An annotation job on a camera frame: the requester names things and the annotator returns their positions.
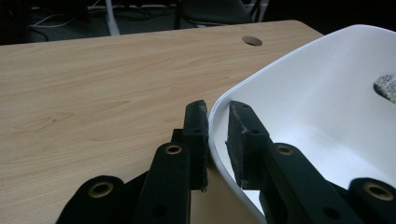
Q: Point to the white metal stand frame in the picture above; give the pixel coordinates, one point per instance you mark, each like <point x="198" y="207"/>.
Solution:
<point x="112" y="21"/>

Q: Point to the gray knitted cloth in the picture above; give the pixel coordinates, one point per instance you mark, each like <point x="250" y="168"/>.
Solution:
<point x="387" y="87"/>

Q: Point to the black folding chair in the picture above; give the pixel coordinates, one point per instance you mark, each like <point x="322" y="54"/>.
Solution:
<point x="214" y="11"/>

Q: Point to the white plastic storage bin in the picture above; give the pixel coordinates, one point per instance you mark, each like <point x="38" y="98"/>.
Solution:
<point x="311" y="109"/>

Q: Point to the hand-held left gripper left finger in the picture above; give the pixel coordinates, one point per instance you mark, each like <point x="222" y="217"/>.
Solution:
<point x="194" y="140"/>

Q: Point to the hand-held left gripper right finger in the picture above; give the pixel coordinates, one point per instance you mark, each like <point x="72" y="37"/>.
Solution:
<point x="246" y="149"/>

